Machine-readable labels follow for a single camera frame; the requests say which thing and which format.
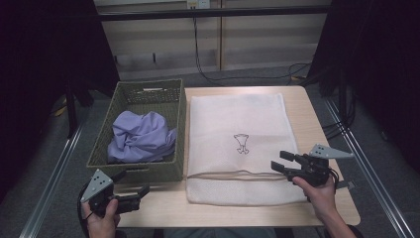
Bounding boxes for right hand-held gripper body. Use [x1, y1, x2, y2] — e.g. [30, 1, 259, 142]
[286, 143, 355, 187]

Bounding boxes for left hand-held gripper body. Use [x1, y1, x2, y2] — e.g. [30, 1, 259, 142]
[80, 169, 142, 217]

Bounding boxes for purple cloth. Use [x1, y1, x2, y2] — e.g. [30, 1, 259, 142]
[107, 110, 178, 165]

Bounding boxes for white mesh laundry bag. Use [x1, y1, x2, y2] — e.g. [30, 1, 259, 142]
[185, 92, 309, 207]

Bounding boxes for green woven basket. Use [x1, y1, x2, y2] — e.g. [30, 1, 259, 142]
[86, 78, 188, 183]

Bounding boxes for person's right hand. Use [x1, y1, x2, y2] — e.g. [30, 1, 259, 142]
[291, 176, 338, 223]

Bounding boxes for person's left hand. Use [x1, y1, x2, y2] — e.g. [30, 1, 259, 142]
[81, 198, 122, 238]

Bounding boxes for grey tape mark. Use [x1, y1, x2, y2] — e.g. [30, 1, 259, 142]
[336, 180, 357, 190]

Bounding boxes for black metal stand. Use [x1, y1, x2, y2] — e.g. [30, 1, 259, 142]
[63, 80, 79, 139]

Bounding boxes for dark curtain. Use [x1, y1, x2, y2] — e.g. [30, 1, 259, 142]
[0, 0, 121, 202]
[308, 0, 420, 173]

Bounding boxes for black horizontal bar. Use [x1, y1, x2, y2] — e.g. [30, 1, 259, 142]
[98, 5, 332, 23]

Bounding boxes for aluminium floor rail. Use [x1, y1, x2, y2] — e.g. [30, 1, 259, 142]
[19, 123, 84, 238]
[324, 98, 415, 238]

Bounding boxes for bundle of black floor cables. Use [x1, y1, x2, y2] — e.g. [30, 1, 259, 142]
[320, 93, 357, 141]

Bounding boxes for black wall cable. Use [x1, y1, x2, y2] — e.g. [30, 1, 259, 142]
[192, 16, 312, 86]

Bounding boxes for white wall outlet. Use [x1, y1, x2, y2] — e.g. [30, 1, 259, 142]
[186, 0, 211, 10]

